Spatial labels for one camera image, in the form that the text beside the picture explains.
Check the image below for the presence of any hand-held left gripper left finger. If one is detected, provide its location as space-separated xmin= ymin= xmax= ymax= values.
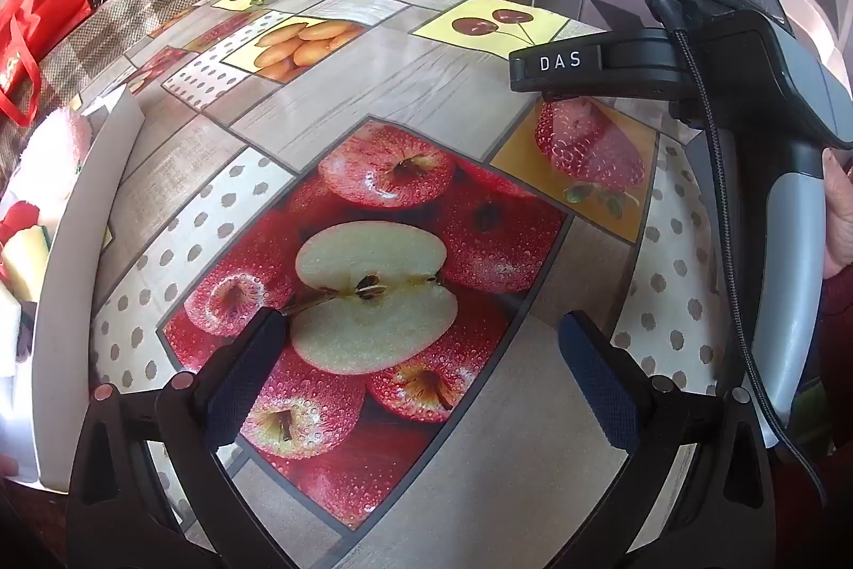
xmin=65 ymin=307 xmax=291 ymax=569

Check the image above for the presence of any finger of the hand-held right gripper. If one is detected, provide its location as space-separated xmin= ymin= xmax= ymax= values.
xmin=508 ymin=28 xmax=687 ymax=94

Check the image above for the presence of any person's right hand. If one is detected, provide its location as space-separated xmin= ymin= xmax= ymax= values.
xmin=822 ymin=149 xmax=853 ymax=281

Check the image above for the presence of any pink plush toy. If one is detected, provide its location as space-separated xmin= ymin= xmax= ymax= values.
xmin=12 ymin=108 xmax=93 ymax=210

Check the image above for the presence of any red tote bag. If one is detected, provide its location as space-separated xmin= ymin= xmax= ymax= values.
xmin=0 ymin=0 xmax=93 ymax=127

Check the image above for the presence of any black braided cable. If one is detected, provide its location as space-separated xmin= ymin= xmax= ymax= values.
xmin=656 ymin=0 xmax=831 ymax=507

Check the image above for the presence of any white box tray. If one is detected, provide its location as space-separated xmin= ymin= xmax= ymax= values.
xmin=0 ymin=89 xmax=144 ymax=493

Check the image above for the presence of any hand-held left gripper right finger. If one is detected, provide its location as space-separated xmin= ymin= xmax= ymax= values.
xmin=558 ymin=310 xmax=777 ymax=569

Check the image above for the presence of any green scouring sponge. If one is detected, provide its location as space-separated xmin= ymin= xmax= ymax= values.
xmin=0 ymin=226 xmax=53 ymax=303

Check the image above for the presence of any red apple plush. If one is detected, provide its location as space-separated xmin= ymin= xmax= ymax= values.
xmin=0 ymin=200 xmax=42 ymax=242

